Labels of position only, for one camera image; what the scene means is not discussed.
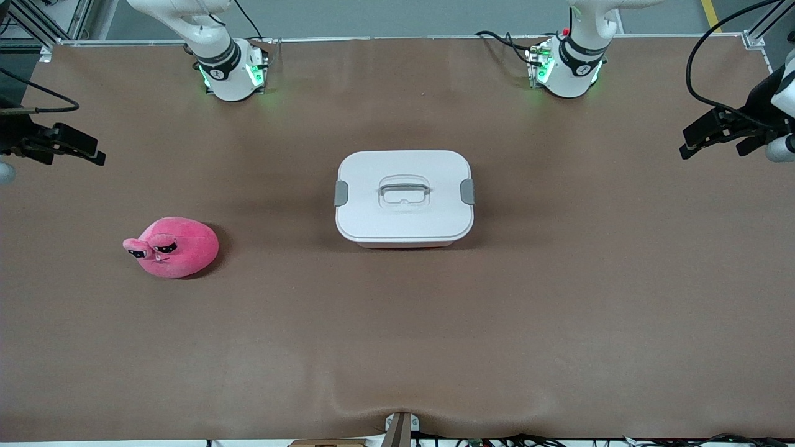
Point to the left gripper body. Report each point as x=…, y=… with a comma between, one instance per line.
x=761, y=99

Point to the aluminium frame with corner bracket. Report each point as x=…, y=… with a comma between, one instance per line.
x=46, y=54
x=753, y=40

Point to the pink translucent plastic box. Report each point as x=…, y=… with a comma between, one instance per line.
x=404, y=245

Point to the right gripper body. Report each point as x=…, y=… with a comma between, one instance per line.
x=12, y=135

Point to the silver table edge rail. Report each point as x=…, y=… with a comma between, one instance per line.
x=404, y=38

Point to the brown cardboard piece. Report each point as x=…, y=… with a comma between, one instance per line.
x=326, y=444

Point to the brown table mat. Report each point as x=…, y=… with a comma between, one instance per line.
x=397, y=341

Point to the white box lid grey latches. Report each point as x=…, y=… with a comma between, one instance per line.
x=372, y=217

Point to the metal table clamp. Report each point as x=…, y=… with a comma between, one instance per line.
x=400, y=431

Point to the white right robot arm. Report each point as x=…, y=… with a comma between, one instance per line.
x=217, y=68

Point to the pink plush toy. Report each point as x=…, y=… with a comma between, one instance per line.
x=186, y=248

